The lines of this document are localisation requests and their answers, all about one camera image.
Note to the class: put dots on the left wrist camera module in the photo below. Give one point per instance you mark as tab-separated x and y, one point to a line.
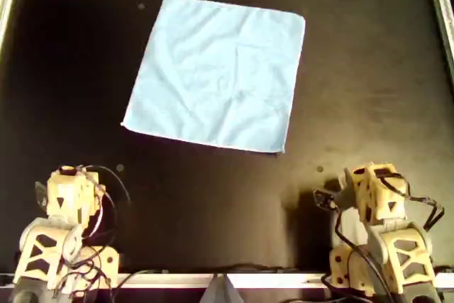
41	197

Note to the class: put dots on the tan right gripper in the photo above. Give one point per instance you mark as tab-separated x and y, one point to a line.
381	193

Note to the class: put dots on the tan left robot arm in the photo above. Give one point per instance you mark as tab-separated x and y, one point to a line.
39	253

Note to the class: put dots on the light blue microfibre cloth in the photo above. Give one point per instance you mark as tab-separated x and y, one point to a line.
213	76

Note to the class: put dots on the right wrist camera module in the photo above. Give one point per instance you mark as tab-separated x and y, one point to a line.
323	199

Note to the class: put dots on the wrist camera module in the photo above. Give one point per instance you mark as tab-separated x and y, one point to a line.
323	199
41	197

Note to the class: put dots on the grey camera stand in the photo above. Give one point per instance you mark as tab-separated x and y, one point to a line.
220	290

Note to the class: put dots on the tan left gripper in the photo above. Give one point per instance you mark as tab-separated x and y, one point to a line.
72	193

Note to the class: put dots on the tan right robot arm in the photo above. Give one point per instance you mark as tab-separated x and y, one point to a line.
404	257

